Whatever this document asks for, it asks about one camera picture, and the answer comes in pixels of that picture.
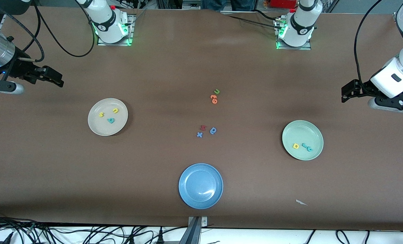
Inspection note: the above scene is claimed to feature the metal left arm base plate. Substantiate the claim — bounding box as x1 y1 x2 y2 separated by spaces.
275 17 312 51

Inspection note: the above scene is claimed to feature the light green plate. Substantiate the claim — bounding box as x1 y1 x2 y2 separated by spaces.
282 120 324 161

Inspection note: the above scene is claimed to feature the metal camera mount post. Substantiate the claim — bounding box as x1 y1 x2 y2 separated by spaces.
179 216 208 244

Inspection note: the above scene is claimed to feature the beige brown plate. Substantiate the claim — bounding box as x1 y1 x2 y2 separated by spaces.
87 98 128 137

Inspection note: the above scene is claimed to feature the red box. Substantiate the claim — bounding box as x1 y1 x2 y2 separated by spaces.
270 0 297 9

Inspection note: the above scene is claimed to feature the thin gray cable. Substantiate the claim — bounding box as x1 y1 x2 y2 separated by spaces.
129 8 148 26

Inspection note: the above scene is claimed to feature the blue plate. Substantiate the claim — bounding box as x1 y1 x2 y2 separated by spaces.
178 163 224 209

